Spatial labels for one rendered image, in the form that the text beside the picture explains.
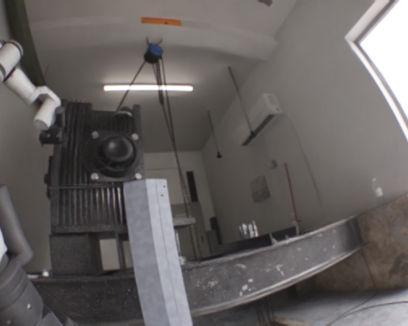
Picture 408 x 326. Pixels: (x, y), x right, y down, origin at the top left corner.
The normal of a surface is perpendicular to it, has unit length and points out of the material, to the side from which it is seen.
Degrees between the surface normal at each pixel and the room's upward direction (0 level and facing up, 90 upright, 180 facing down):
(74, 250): 90
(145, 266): 90
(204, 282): 90
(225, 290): 90
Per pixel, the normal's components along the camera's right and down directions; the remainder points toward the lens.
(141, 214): 0.19, -0.40
